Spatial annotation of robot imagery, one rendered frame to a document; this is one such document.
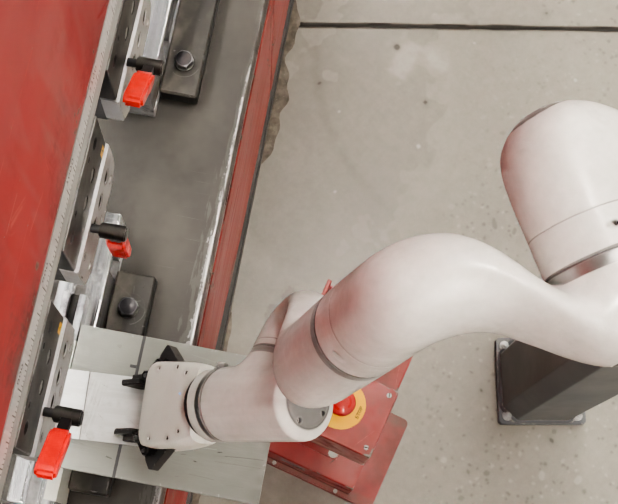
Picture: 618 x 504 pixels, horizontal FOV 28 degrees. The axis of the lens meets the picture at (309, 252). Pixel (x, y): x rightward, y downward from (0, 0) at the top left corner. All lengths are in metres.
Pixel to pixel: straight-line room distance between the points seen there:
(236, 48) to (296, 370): 0.79
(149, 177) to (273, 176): 0.94
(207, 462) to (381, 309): 0.61
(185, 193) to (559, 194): 0.84
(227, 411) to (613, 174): 0.52
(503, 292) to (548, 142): 0.13
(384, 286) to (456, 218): 1.71
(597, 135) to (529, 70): 1.80
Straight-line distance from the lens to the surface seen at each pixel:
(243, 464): 1.58
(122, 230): 1.38
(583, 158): 1.05
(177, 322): 1.73
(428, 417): 2.62
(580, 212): 1.03
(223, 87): 1.83
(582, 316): 1.01
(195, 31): 1.84
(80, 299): 1.62
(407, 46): 2.84
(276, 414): 1.29
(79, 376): 1.60
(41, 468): 1.28
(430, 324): 1.01
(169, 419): 1.45
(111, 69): 1.37
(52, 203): 1.20
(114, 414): 1.59
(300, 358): 1.15
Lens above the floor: 2.57
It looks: 75 degrees down
